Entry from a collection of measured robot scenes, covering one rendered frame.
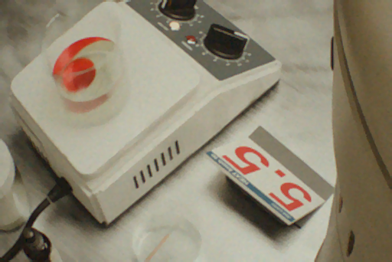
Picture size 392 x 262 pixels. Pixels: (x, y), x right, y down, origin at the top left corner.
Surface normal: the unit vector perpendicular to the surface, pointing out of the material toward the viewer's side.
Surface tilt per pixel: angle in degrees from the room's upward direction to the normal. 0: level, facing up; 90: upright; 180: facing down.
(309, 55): 0
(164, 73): 0
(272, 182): 40
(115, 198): 90
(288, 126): 0
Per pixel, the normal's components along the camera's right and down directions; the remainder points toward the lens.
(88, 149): -0.07, -0.48
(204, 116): 0.67, 0.62
